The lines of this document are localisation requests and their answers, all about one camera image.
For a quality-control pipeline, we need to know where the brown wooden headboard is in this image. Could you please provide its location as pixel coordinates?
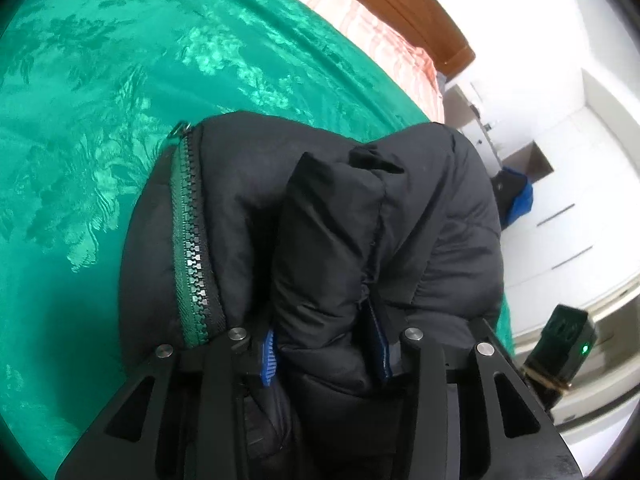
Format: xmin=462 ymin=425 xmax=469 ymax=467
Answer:
xmin=295 ymin=0 xmax=476 ymax=81

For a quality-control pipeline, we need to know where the white wardrobe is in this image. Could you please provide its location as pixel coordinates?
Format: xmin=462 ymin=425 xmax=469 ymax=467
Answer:
xmin=500 ymin=67 xmax=640 ymax=333

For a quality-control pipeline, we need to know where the green floral blanket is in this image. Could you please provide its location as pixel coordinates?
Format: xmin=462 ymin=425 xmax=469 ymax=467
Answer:
xmin=0 ymin=0 xmax=516 ymax=480

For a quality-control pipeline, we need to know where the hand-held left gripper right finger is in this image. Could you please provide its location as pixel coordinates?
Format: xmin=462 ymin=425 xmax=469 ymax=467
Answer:
xmin=367 ymin=302 xmax=583 ymax=480

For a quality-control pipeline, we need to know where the blue and black bag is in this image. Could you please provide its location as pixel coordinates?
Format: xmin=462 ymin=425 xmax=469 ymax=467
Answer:
xmin=492 ymin=166 xmax=534 ymax=228

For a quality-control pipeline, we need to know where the white bedside table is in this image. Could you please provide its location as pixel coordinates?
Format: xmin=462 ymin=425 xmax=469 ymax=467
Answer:
xmin=444 ymin=82 xmax=502 ymax=173

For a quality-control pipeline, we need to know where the black puffer jacket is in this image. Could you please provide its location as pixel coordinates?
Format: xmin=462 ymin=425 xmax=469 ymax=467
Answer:
xmin=119 ymin=110 xmax=503 ymax=480

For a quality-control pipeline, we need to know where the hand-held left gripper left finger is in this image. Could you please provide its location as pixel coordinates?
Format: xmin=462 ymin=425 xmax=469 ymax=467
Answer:
xmin=55 ymin=327 xmax=278 ymax=480

